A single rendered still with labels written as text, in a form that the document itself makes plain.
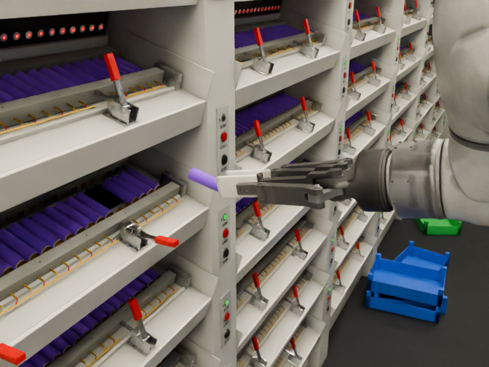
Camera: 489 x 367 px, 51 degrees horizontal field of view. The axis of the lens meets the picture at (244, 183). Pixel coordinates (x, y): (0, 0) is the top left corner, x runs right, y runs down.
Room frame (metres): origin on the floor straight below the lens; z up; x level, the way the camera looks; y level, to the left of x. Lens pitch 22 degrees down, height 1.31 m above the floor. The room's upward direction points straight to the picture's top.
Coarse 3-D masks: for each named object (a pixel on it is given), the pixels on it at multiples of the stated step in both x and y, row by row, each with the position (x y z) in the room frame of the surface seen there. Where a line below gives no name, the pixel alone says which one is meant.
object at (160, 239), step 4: (140, 228) 0.67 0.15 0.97; (136, 232) 0.67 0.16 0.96; (140, 232) 0.67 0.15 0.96; (140, 236) 0.66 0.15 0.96; (144, 236) 0.66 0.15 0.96; (148, 236) 0.66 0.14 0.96; (152, 236) 0.66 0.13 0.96; (156, 236) 0.66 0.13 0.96; (160, 236) 0.65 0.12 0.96; (152, 240) 0.65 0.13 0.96; (156, 240) 0.65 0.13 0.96; (160, 240) 0.64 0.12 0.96; (164, 240) 0.64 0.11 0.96; (168, 240) 0.64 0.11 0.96; (172, 240) 0.64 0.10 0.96; (176, 240) 0.64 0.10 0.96; (160, 244) 0.64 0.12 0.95; (164, 244) 0.64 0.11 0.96; (168, 244) 0.64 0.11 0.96; (172, 244) 0.63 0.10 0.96; (176, 244) 0.64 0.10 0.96
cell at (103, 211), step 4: (80, 192) 0.74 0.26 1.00; (76, 196) 0.73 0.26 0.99; (80, 196) 0.73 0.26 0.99; (84, 196) 0.73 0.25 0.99; (80, 200) 0.72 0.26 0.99; (84, 200) 0.72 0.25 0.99; (88, 200) 0.72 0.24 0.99; (92, 200) 0.72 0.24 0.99; (84, 204) 0.72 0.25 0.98; (88, 204) 0.72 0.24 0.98; (92, 204) 0.72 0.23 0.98; (96, 204) 0.72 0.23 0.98; (100, 204) 0.72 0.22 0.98; (92, 208) 0.71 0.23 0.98; (96, 208) 0.71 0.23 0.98; (100, 208) 0.71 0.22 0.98; (104, 208) 0.71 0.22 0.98; (100, 212) 0.70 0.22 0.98; (104, 212) 0.70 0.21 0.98; (108, 212) 0.71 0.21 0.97; (104, 216) 0.70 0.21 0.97
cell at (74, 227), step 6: (48, 210) 0.67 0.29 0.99; (54, 210) 0.67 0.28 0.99; (48, 216) 0.67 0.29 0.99; (54, 216) 0.67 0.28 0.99; (60, 216) 0.67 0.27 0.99; (66, 216) 0.67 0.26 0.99; (60, 222) 0.66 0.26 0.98; (66, 222) 0.66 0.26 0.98; (72, 222) 0.66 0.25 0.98; (66, 228) 0.65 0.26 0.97; (72, 228) 0.65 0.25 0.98; (78, 228) 0.65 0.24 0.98
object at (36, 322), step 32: (128, 160) 0.90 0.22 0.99; (160, 160) 0.87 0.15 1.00; (192, 192) 0.84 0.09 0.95; (160, 224) 0.74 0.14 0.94; (192, 224) 0.78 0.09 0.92; (96, 256) 0.63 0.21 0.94; (128, 256) 0.64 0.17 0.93; (160, 256) 0.71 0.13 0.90; (64, 288) 0.55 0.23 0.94; (96, 288) 0.57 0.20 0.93; (0, 320) 0.48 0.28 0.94; (32, 320) 0.49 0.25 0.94; (64, 320) 0.53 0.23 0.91; (32, 352) 0.49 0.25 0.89
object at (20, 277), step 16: (160, 192) 0.79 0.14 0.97; (176, 192) 0.82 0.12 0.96; (128, 208) 0.72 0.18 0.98; (144, 208) 0.74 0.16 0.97; (160, 208) 0.76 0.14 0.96; (96, 224) 0.66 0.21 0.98; (112, 224) 0.67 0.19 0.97; (144, 224) 0.71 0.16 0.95; (80, 240) 0.62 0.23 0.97; (96, 240) 0.64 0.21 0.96; (112, 240) 0.65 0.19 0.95; (48, 256) 0.57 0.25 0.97; (64, 256) 0.59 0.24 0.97; (16, 272) 0.53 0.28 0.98; (32, 272) 0.54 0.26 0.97; (48, 272) 0.57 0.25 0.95; (0, 288) 0.50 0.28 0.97; (16, 288) 0.52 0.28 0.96; (0, 304) 0.49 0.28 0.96; (16, 304) 0.50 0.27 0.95
